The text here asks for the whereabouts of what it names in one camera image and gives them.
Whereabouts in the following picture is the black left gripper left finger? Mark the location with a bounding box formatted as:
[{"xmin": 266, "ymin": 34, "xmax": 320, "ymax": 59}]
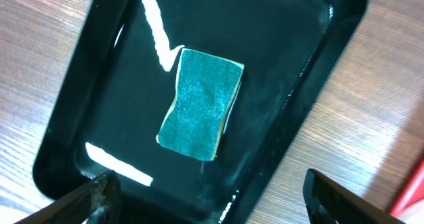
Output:
[{"xmin": 17, "ymin": 170, "xmax": 121, "ymax": 224}]

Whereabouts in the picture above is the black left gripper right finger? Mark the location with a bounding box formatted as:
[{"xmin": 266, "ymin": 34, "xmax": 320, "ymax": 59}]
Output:
[{"xmin": 303, "ymin": 168, "xmax": 403, "ymax": 224}]

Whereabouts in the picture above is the white plate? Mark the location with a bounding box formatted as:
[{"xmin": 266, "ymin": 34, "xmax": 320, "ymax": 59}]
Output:
[{"xmin": 398, "ymin": 199, "xmax": 424, "ymax": 224}]

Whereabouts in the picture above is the green yellow sponge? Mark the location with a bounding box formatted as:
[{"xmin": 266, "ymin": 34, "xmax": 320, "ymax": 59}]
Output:
[{"xmin": 156, "ymin": 48, "xmax": 244, "ymax": 162}]

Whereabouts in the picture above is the red plastic tray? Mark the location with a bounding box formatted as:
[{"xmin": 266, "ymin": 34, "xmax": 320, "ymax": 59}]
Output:
[{"xmin": 390, "ymin": 157, "xmax": 423, "ymax": 218}]

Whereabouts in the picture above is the black water tray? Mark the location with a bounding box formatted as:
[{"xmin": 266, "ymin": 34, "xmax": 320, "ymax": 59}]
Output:
[{"xmin": 32, "ymin": 0, "xmax": 367, "ymax": 223}]

